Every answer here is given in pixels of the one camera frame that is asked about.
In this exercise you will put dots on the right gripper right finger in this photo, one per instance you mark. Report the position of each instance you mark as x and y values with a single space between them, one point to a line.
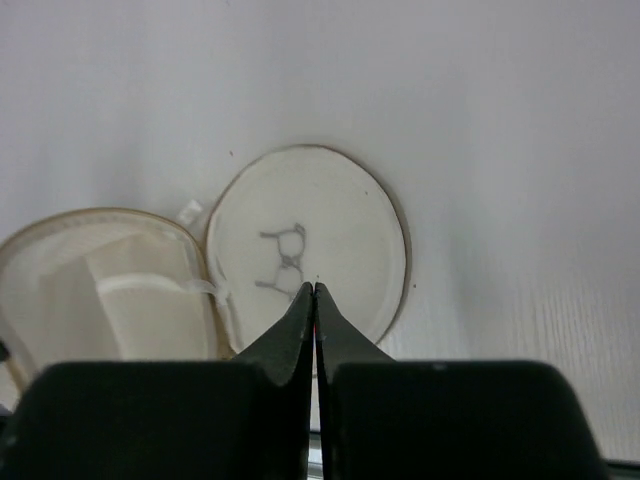
383 418

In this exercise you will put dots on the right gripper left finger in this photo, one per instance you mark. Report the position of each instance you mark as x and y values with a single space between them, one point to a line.
244 418

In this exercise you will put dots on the beige round laundry bag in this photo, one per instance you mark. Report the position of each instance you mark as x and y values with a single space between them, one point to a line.
119 284

